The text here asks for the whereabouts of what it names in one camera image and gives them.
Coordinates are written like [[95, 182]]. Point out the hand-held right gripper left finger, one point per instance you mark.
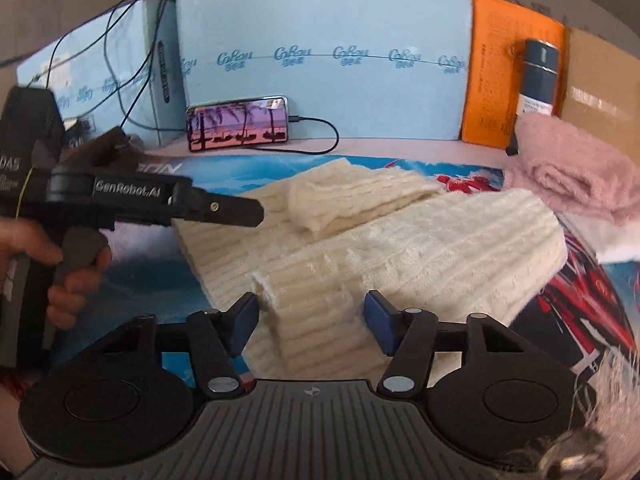
[[244, 321]]

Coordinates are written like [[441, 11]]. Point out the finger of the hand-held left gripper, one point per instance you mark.
[[220, 209]]

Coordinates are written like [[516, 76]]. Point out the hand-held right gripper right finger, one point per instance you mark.
[[378, 321]]

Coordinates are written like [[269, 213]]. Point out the cream knitted sweater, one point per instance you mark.
[[390, 255]]

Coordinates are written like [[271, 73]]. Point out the person's left hand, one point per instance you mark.
[[45, 270]]

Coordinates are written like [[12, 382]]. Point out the smartphone with palm tree screen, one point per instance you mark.
[[239, 123]]

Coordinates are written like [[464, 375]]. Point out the small blue foam board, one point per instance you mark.
[[95, 75]]

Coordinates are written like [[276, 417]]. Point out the large blue foam board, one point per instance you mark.
[[320, 60]]

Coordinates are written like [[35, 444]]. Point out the pink fuzzy cloth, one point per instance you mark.
[[575, 170]]

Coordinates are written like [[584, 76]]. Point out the white cloth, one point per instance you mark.
[[620, 252]]

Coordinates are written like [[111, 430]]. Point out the orange box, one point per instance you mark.
[[505, 75]]

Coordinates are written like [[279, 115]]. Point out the dark blue bottle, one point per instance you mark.
[[539, 77]]

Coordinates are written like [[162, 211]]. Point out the brown cardboard box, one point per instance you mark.
[[600, 80]]

